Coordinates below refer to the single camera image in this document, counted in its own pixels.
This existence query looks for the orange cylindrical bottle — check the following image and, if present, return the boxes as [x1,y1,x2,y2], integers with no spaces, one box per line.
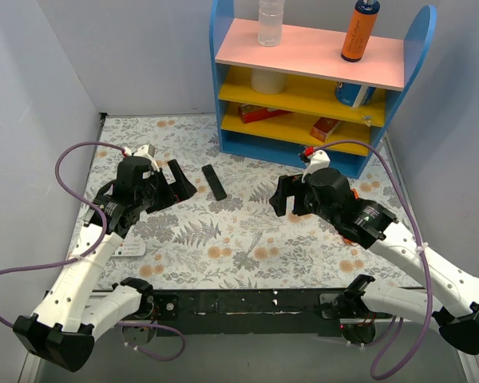
[341,0,380,62]

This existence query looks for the white paper roll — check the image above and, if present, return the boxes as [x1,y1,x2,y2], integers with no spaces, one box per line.
[251,69,287,95]

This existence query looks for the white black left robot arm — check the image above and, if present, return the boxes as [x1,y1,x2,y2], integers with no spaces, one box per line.
[13,156,196,372]

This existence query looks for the floral patterned table mat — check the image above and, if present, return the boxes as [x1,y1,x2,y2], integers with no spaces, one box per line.
[85,115,415,290]

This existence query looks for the red flat box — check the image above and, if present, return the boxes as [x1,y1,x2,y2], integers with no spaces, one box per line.
[237,105,290,124]

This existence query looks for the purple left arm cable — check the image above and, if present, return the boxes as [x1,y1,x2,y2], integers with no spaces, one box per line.
[0,141,187,362]

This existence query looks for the clear plastic bottle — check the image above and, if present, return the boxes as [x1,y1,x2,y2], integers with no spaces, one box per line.
[258,0,285,47]

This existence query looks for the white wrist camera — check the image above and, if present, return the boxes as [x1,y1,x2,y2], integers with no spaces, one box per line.
[132,144,160,172]
[300,147,331,183]

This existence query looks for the orange red small box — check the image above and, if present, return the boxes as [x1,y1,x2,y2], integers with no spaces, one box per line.
[310,117,342,142]

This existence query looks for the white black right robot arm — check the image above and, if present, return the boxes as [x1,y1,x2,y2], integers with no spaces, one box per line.
[269,168,479,355]

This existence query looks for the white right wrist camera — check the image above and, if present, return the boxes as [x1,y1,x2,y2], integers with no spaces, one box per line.
[300,147,331,183]

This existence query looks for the white remote control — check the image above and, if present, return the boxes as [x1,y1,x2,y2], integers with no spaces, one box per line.
[113,238,146,258]

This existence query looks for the black remote control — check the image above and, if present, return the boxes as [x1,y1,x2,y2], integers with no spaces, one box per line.
[202,164,227,201]

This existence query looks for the blue yellow pink shelf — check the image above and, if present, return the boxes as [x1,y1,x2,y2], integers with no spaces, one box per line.
[209,1,437,178]

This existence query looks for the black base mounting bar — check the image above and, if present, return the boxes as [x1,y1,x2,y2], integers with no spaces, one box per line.
[107,287,396,338]

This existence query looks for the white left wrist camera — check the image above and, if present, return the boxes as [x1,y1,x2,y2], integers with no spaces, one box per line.
[132,144,160,172]

